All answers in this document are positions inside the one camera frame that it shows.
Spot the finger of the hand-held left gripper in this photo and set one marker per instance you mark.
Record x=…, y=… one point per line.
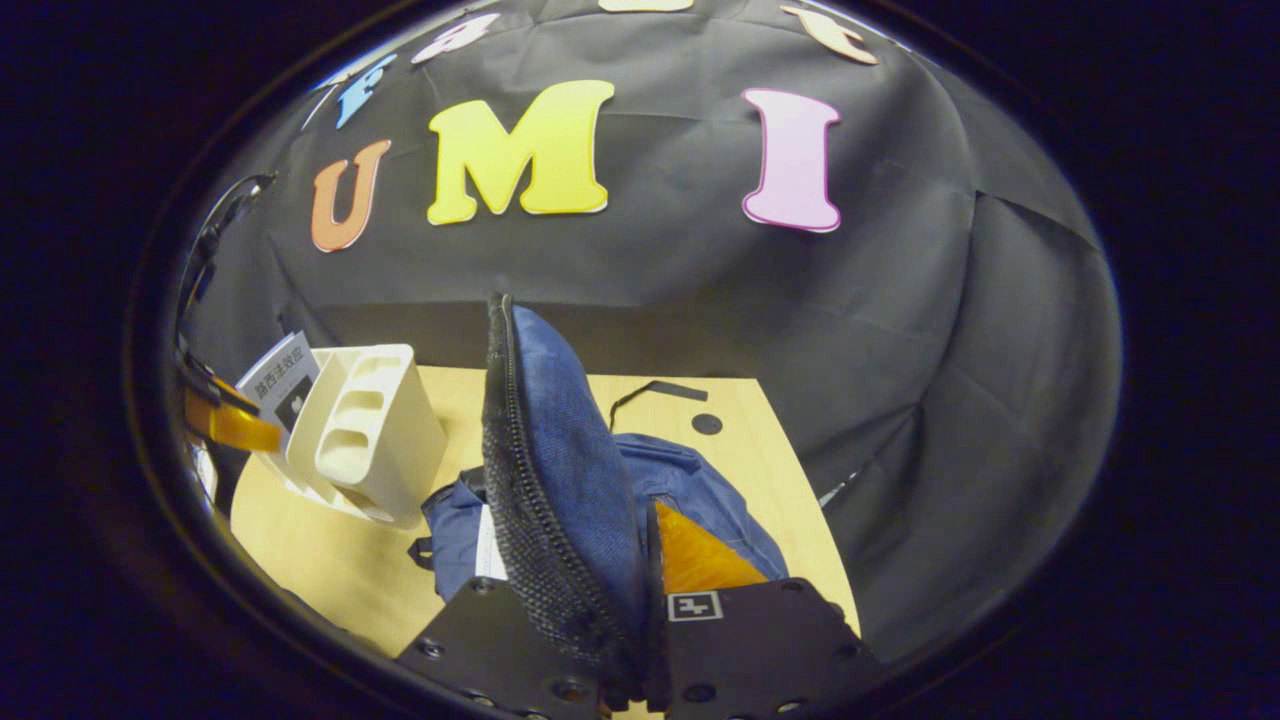
x=235, y=425

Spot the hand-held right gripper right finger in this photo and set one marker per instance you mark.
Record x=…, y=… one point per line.
x=760, y=650

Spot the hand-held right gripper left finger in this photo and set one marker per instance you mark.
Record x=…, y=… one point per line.
x=500, y=650

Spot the white book with grey cover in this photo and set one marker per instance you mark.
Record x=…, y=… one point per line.
x=280, y=380

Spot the white plastic bookshelf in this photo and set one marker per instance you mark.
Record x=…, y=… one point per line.
x=385, y=440

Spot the blue schoolbag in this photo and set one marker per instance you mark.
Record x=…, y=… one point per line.
x=570, y=450

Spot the black round table grommet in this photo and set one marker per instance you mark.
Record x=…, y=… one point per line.
x=707, y=423

